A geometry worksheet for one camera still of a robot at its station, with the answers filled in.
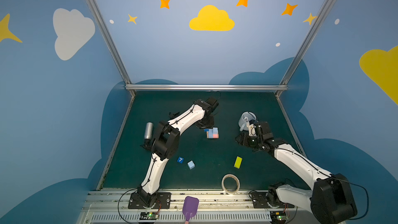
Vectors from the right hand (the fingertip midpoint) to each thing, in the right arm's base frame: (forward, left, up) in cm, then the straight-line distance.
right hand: (240, 137), depth 87 cm
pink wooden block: (+4, +14, -7) cm, 16 cm away
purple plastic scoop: (-34, +26, -8) cm, 44 cm away
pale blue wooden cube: (-15, +27, -7) cm, 32 cm away
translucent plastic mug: (+20, -6, -8) cm, 22 cm away
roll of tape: (-19, +4, -7) cm, 21 cm away
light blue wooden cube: (+7, +14, -5) cm, 16 cm away
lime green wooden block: (-11, +1, -9) cm, 14 cm away
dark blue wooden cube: (+7, +20, -5) cm, 21 cm away
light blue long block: (+5, +17, -7) cm, 19 cm away
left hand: (+7, +17, -2) cm, 19 cm away
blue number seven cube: (-12, +34, -7) cm, 37 cm away
